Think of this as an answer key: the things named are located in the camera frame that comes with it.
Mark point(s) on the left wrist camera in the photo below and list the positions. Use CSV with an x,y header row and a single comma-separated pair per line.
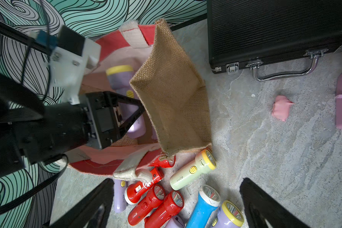
x,y
71,57

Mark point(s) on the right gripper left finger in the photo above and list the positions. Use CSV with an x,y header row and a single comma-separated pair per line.
x,y
92,211

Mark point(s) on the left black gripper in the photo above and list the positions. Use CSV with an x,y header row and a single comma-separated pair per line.
x,y
67,126

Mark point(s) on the small pink eraser piece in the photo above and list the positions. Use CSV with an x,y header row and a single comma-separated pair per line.
x,y
281,108

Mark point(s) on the blue flashlight white head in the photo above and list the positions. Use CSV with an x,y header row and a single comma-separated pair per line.
x,y
208,201

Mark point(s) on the black hard carry case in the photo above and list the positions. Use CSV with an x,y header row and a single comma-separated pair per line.
x,y
250,34

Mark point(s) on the red flashlight middle left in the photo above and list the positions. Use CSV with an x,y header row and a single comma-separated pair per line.
x,y
152,200

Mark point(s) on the red jute tote bag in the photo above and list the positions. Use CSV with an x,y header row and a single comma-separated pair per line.
x,y
170,88

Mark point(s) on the red flashlight near bag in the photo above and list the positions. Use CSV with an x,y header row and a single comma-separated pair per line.
x,y
166,163

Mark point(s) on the red flashlight white head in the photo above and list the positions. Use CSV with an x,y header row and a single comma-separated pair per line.
x,y
135,191

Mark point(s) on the red flashlight middle right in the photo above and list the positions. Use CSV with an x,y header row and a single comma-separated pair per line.
x,y
171,206

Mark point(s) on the purple flashlight yellow head bottom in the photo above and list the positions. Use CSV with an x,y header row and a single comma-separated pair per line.
x,y
175,222

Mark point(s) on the pale green flashlight upper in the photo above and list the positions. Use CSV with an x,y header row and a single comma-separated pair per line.
x,y
203,163

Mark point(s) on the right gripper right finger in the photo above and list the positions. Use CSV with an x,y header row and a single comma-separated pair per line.
x,y
262,210

